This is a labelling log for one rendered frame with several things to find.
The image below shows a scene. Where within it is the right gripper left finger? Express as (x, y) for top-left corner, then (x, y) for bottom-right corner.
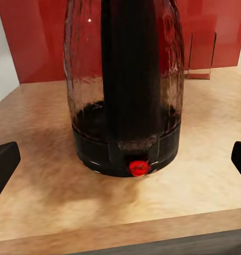
(0, 141), (21, 195)

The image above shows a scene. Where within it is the electric kettle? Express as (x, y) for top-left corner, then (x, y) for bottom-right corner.
(63, 0), (184, 177)

